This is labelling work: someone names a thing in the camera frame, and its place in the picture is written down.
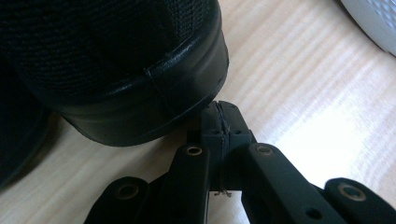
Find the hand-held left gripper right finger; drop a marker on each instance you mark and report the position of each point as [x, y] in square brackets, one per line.
[236, 137]

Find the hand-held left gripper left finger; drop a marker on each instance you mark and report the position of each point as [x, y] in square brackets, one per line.
[213, 137]

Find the black canvas sneaker white laces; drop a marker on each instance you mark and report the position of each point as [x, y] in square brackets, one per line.
[376, 21]

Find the all-black shoe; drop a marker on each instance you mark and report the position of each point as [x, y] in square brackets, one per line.
[109, 62]
[18, 140]

